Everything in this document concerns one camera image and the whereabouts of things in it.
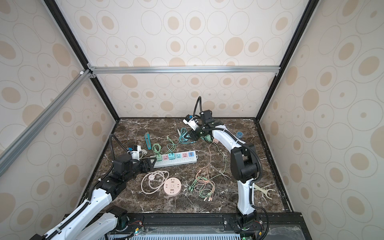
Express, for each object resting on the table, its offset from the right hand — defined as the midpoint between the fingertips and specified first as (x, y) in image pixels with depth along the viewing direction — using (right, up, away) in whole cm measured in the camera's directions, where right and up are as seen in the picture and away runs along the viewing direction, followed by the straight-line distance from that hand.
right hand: (187, 134), depth 91 cm
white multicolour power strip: (-4, -15, +3) cm, 16 cm away
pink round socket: (-8, -29, -8) cm, 31 cm away
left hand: (-16, -12, -12) cm, 24 cm away
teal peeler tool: (-29, -4, +15) cm, 33 cm away
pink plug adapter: (+19, -5, +11) cm, 22 cm away
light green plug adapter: (-17, -14, -1) cm, 22 cm away
